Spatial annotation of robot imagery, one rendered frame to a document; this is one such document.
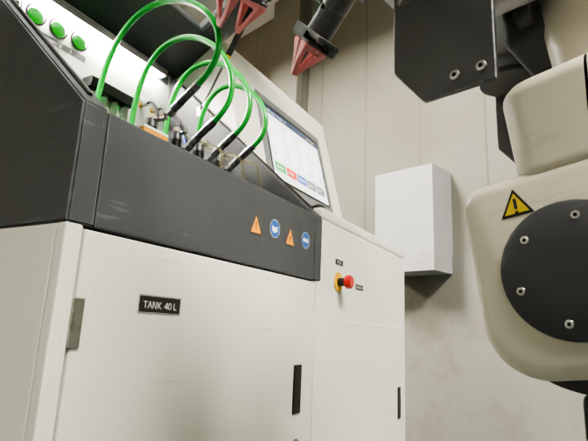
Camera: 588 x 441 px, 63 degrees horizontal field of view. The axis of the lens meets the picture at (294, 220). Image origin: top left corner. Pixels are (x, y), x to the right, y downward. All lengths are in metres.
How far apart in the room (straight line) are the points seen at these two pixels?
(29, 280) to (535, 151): 0.57
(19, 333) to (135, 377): 0.16
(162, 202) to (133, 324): 0.18
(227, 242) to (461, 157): 2.14
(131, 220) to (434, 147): 2.42
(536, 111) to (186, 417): 0.64
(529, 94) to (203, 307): 0.58
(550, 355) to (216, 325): 0.57
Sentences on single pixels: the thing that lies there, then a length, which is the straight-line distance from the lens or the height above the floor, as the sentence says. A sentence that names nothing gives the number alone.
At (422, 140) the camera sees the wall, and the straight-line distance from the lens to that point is 3.02.
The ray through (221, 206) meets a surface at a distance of 0.86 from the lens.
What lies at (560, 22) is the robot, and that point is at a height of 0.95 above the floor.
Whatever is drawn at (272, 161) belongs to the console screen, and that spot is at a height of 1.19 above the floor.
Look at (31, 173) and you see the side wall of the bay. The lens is 0.73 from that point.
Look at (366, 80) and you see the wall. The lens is 3.46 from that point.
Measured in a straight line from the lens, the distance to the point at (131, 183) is 0.72.
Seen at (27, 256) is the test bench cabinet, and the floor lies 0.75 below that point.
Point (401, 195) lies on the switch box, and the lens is 2.73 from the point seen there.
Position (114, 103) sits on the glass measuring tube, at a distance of 1.42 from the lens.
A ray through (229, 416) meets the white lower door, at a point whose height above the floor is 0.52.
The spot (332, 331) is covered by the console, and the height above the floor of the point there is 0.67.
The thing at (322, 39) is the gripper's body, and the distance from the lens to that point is 1.05.
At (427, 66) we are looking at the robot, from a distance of 0.49.
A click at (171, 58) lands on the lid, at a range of 1.64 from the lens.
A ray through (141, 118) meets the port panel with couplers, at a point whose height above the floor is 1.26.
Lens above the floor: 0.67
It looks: 13 degrees up
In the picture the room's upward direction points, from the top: 3 degrees clockwise
